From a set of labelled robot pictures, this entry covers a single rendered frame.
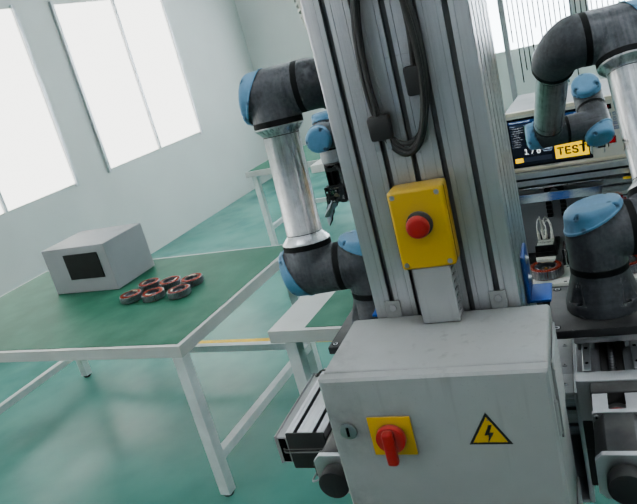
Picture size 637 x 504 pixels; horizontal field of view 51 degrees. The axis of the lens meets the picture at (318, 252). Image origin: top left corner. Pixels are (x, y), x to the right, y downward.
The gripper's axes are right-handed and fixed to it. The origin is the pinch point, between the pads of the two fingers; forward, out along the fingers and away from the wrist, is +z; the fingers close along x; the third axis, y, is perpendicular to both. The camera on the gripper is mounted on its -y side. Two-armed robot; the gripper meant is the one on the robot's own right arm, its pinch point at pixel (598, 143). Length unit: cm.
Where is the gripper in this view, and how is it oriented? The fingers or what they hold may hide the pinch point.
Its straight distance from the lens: 229.3
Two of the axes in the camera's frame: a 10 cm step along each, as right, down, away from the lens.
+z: 4.5, 3.9, 8.1
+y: -1.0, 9.2, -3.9
